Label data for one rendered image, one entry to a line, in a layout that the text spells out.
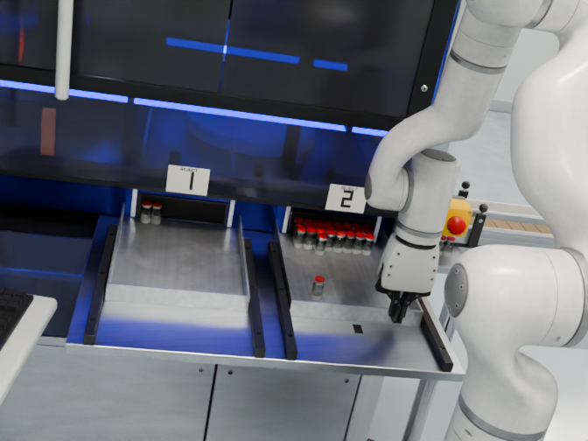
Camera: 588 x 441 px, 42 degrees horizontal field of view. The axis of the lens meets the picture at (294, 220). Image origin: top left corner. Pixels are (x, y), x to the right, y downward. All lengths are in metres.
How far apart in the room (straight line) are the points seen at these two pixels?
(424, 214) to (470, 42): 0.31
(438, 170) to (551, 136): 0.38
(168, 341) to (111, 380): 0.55
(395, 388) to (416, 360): 1.43
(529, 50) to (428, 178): 5.52
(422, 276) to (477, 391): 0.44
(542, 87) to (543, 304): 0.26
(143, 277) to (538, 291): 0.82
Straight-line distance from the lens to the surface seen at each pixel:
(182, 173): 1.58
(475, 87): 1.22
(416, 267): 1.39
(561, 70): 0.99
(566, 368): 3.32
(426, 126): 1.26
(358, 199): 1.64
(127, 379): 1.86
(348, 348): 1.39
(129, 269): 1.52
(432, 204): 1.33
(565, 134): 0.97
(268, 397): 1.90
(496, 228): 1.92
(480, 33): 1.19
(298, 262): 1.63
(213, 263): 1.57
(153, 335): 1.34
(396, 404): 2.78
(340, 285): 1.58
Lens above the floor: 1.65
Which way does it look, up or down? 25 degrees down
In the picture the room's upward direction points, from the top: 11 degrees clockwise
